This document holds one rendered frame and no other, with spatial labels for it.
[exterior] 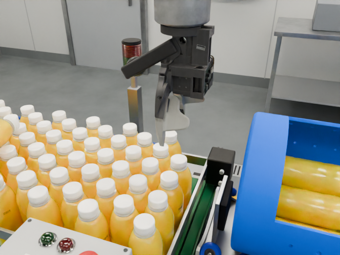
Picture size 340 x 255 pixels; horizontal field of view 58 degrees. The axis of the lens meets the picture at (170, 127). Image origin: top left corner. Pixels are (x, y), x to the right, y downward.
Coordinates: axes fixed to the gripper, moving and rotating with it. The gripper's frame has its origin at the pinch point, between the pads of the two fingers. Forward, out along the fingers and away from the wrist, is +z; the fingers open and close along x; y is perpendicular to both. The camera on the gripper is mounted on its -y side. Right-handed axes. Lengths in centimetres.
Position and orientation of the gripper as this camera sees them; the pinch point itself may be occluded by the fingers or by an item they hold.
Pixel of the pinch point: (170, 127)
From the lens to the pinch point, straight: 61.2
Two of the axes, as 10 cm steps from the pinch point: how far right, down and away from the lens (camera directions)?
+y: 9.4, 1.7, -2.9
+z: 0.0, 8.7, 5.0
